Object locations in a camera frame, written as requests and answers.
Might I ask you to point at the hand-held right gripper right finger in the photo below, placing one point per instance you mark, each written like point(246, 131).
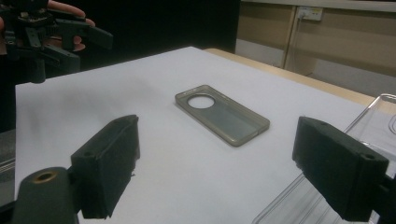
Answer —
point(339, 168)

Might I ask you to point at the aluminium floor rail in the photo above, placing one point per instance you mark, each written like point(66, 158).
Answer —
point(6, 166)

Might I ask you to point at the clear plastic box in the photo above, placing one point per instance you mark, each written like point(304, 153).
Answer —
point(295, 205)

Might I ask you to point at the white wall socket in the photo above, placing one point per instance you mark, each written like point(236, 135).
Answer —
point(309, 13)

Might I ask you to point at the white table sheet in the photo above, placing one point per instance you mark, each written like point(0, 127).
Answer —
point(186, 174)

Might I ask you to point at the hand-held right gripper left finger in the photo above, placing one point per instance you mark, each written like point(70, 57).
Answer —
point(106, 165)

